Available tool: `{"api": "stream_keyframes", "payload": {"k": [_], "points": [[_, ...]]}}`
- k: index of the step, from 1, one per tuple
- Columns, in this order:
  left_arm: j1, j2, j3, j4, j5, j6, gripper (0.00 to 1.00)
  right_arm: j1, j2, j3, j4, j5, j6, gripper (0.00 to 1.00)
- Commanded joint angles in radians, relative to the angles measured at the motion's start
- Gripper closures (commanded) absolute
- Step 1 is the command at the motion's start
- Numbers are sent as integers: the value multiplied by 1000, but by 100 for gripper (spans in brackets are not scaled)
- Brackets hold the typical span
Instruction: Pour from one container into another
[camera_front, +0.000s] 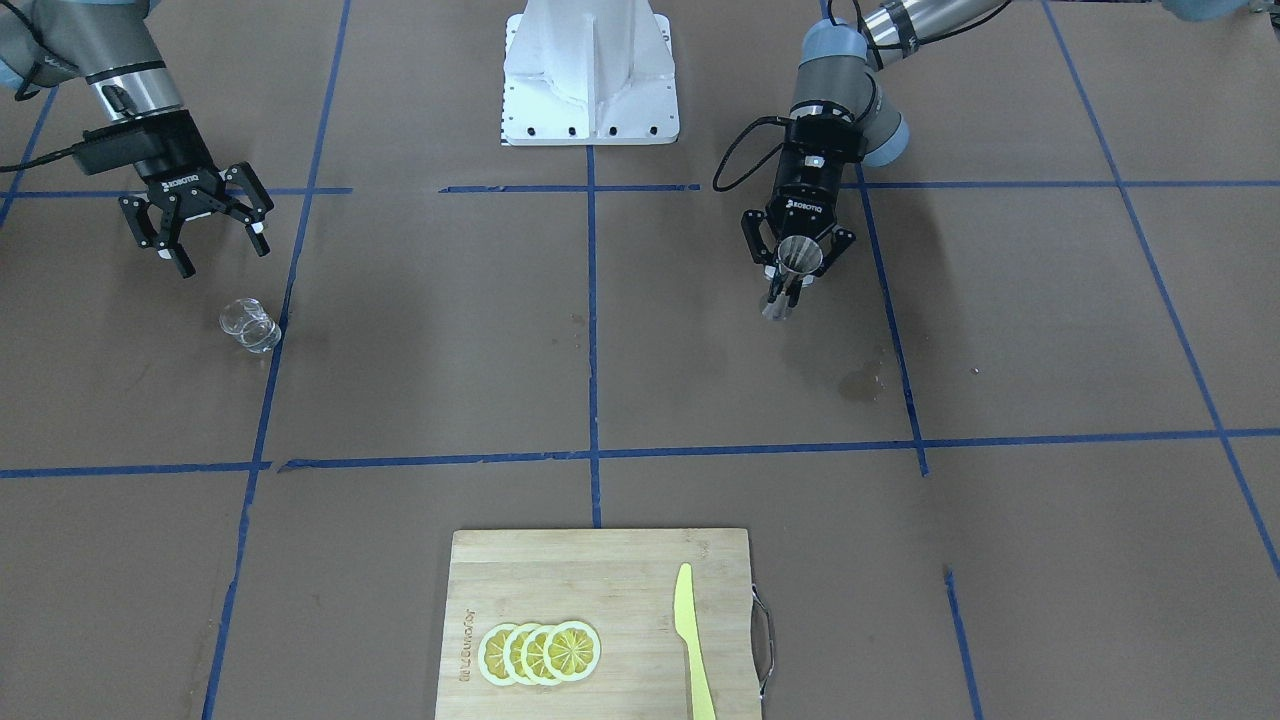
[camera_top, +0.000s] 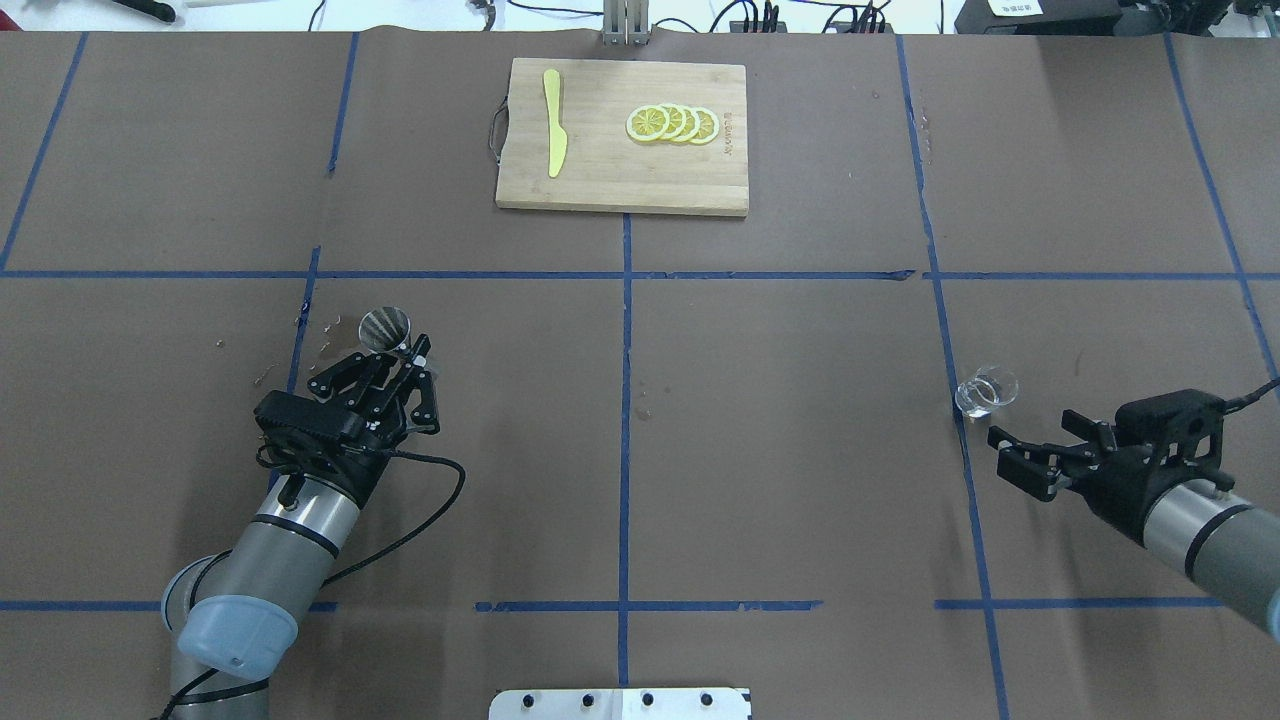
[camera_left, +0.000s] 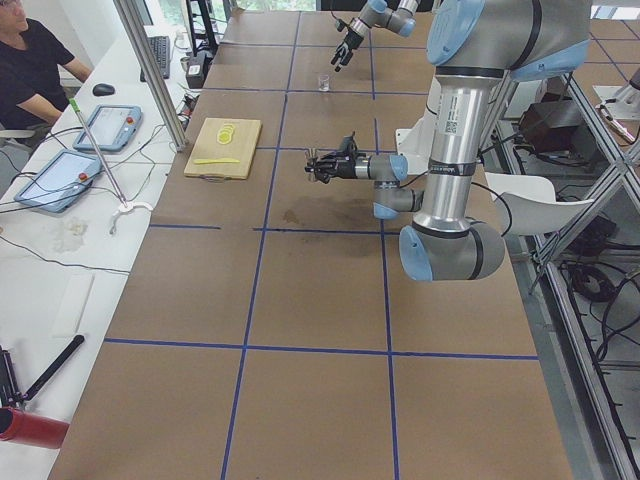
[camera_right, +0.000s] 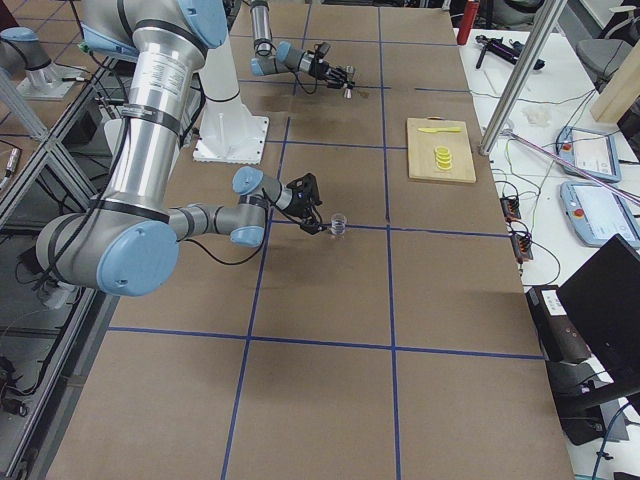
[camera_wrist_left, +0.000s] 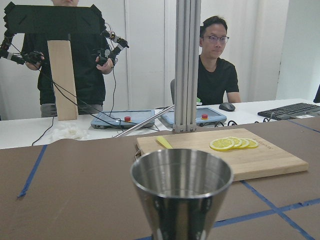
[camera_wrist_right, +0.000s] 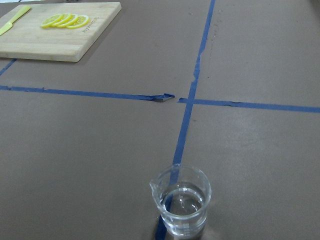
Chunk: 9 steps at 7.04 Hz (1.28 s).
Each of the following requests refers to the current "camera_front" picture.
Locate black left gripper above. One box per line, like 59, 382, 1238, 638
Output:
741, 142, 856, 307

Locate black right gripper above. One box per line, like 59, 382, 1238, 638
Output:
118, 111, 275, 279

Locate steel jigger measuring cup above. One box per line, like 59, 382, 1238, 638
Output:
762, 234, 826, 322

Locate clear glass beaker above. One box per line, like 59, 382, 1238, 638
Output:
218, 299, 283, 354

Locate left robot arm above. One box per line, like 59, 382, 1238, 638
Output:
742, 1, 1277, 310

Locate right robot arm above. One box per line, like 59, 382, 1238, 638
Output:
1, 1, 274, 278

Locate bamboo cutting board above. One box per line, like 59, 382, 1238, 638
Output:
434, 528, 765, 719

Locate yellow plastic knife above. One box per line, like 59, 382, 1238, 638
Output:
673, 562, 717, 719

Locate lemon slice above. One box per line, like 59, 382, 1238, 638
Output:
518, 625, 561, 687
500, 623, 543, 685
479, 623, 518, 687
543, 620, 602, 682

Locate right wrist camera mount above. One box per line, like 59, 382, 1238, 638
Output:
73, 126, 183, 182

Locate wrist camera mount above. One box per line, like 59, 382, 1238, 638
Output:
73, 126, 183, 182
783, 115, 869, 163

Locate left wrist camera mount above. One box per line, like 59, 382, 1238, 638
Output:
783, 115, 869, 163

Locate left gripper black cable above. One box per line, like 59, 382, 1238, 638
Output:
712, 0, 1011, 193

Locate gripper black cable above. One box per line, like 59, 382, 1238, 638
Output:
712, 0, 1011, 193
0, 0, 91, 176

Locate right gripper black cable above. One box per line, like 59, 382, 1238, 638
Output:
0, 0, 91, 176

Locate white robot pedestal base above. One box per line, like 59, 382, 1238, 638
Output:
500, 1, 681, 147

